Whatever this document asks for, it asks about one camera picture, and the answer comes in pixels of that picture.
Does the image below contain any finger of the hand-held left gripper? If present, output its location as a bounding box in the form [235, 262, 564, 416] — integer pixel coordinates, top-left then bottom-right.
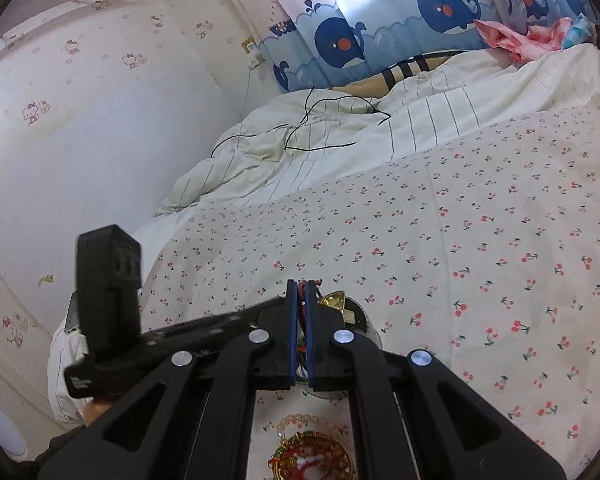
[139, 296, 288, 361]

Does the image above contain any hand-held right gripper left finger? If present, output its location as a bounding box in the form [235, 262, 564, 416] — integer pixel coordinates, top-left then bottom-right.
[37, 280, 301, 480]

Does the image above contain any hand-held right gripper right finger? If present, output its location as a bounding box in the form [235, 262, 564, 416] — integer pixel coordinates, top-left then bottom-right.
[307, 282, 566, 480]

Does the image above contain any round metal tin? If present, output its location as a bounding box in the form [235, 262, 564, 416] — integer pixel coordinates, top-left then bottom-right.
[300, 296, 385, 401]

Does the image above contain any peach bead bracelet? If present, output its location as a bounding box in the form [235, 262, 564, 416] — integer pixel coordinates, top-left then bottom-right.
[276, 411, 352, 442]

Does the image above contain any gold coin ornament red knot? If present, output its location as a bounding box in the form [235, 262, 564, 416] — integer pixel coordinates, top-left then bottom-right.
[267, 429, 355, 480]

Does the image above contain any person's left forearm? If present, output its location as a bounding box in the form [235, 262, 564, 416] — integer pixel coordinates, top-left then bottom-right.
[30, 397, 115, 468]

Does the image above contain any white mattress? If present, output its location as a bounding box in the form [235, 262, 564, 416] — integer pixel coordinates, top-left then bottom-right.
[46, 220, 201, 426]

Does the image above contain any white round object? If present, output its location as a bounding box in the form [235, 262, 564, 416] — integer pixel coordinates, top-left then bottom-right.
[0, 399, 27, 462]

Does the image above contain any cherry print bed sheet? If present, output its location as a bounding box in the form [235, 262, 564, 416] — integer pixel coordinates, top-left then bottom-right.
[139, 109, 600, 480]

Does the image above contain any white striped duvet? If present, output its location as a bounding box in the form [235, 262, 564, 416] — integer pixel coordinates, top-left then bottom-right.
[155, 42, 600, 218]

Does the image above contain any tan plaid pillow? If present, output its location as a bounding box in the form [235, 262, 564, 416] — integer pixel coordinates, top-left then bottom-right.
[330, 51, 473, 98]

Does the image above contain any blue whale print curtain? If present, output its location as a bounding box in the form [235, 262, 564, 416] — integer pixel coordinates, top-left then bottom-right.
[257, 0, 600, 93]

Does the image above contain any pink cloth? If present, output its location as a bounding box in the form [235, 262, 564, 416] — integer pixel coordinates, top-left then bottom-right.
[474, 16, 577, 64]

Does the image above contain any light blue cloth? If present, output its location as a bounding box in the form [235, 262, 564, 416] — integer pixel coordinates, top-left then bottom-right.
[561, 13, 595, 50]

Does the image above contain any black cable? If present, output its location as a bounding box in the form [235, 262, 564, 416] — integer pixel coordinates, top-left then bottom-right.
[211, 86, 392, 158]

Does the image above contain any white charger cable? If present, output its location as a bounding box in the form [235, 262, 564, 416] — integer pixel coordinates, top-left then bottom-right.
[239, 64, 255, 123]

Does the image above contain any wall socket with charger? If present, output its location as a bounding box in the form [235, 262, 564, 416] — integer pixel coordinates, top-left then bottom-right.
[243, 35, 267, 68]

